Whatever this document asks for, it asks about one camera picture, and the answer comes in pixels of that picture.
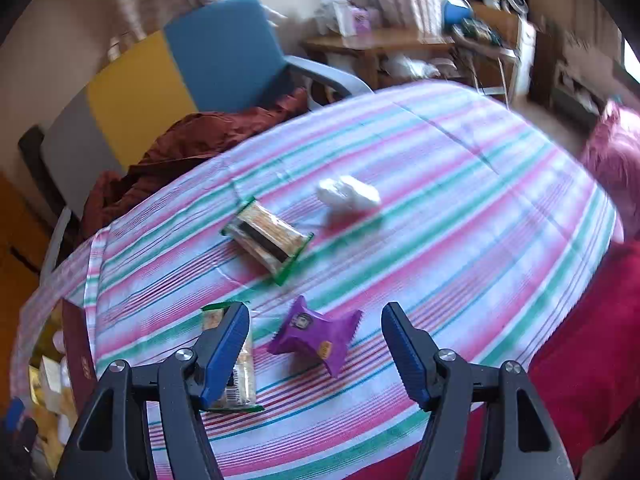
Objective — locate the maroon cloth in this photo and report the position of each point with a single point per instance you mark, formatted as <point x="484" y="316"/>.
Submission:
<point x="190" y="135"/>

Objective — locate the white plastic bag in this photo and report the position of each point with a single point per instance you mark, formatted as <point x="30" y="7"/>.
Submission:
<point x="407" y="66"/>

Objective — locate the striped table cloth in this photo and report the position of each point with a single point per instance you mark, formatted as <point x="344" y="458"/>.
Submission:
<point x="450" y="210"/>

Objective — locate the pink cushion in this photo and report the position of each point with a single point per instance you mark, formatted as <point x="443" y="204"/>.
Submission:
<point x="615" y="160"/>

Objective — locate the grey yellow blue sofa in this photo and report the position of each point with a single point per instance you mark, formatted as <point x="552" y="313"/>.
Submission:
<point x="140" y="95"/>

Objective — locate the gold metal tin box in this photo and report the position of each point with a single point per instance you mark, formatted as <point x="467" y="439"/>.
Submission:
<point x="80" y="360"/>

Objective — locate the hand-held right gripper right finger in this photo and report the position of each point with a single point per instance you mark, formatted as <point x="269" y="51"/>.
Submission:
<point x="402" y="350"/>

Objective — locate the wooden shelf unit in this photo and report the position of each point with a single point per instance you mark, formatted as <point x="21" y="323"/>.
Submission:
<point x="575" y="60"/>

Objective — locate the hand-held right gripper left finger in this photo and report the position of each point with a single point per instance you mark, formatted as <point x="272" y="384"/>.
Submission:
<point x="227" y="355"/>

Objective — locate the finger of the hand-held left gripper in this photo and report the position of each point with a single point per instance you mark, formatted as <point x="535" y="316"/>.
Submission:
<point x="20" y="435"/>

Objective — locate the wooden side table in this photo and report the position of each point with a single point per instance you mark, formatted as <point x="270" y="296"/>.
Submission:
<point x="380" y="40"/>

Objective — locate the red blanket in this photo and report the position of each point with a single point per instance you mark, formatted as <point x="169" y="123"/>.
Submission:
<point x="575" y="360"/>

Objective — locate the white crumpled packet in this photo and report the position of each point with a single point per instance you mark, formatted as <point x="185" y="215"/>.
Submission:
<point x="347" y="192"/>

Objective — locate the green-edged snack packet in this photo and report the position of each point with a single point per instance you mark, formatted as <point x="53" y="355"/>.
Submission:
<point x="265" y="240"/>
<point x="242" y="375"/>

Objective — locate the purple snack packet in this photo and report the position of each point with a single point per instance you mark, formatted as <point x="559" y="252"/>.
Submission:
<point x="310" y="330"/>

